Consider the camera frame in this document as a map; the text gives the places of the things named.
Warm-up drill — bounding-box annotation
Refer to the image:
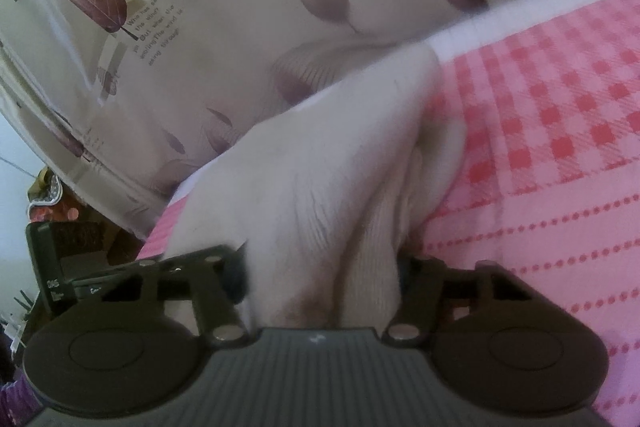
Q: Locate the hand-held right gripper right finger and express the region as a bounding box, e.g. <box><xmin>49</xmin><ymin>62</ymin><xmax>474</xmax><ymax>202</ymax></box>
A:
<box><xmin>381</xmin><ymin>252</ymin><xmax>532</xmax><ymax>349</ymax></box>

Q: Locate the beige knitted garment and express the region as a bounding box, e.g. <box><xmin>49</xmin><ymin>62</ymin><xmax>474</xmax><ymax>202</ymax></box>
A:
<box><xmin>162</xmin><ymin>41</ymin><xmax>468</xmax><ymax>333</ymax></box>

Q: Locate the patterned colourful cloth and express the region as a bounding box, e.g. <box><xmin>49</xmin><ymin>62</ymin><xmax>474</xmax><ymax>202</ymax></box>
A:
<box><xmin>26</xmin><ymin>166</ymin><xmax>81</xmax><ymax>224</ymax></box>

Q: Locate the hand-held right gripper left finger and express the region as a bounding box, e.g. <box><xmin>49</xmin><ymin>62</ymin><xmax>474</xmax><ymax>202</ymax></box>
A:
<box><xmin>102</xmin><ymin>241</ymin><xmax>251</xmax><ymax>348</ymax></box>

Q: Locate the white bed sheet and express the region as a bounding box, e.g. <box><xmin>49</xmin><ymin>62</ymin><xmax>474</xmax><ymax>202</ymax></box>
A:
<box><xmin>170</xmin><ymin>0</ymin><xmax>640</xmax><ymax>208</ymax></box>

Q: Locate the beige leaf print curtain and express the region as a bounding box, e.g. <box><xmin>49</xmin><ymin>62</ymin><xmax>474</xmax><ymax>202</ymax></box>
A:
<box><xmin>0</xmin><ymin>0</ymin><xmax>640</xmax><ymax>243</ymax></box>

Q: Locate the pink checked bed sheet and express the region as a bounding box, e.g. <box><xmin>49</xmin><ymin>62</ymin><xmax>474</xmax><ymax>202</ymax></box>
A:
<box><xmin>135</xmin><ymin>0</ymin><xmax>640</xmax><ymax>427</ymax></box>

